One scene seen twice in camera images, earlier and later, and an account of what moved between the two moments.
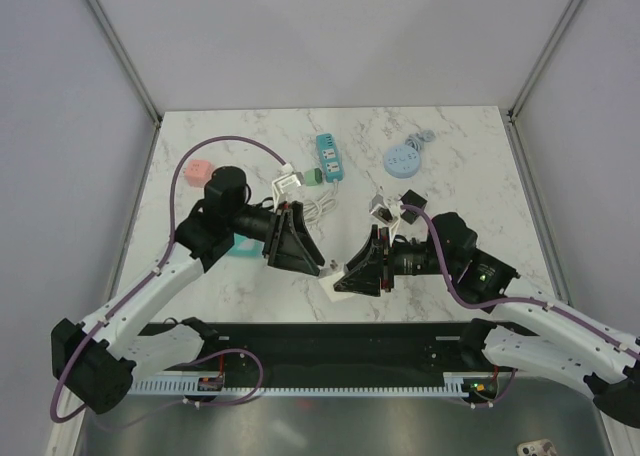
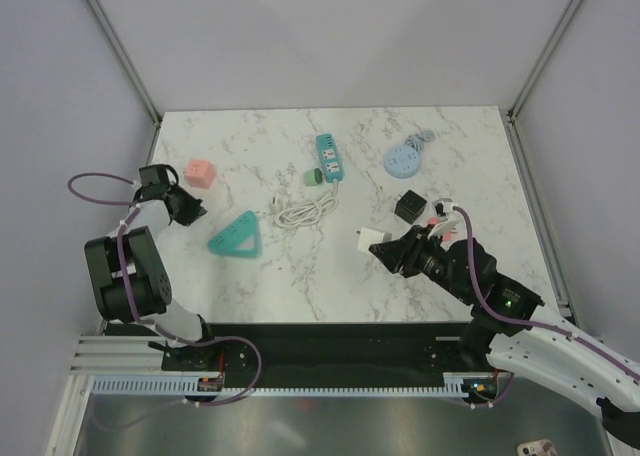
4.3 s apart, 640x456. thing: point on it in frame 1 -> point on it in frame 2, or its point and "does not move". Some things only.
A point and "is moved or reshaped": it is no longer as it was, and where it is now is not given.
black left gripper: (281, 224) -> (194, 212)
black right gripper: (374, 261) -> (410, 246)
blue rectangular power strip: (330, 157) does not move
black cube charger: (413, 199) does not move
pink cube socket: (198, 172) does not move
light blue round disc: (415, 140) does not move
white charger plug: (328, 277) is moved or reshaped
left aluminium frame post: (90, 1) does not move
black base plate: (329, 348) does not move
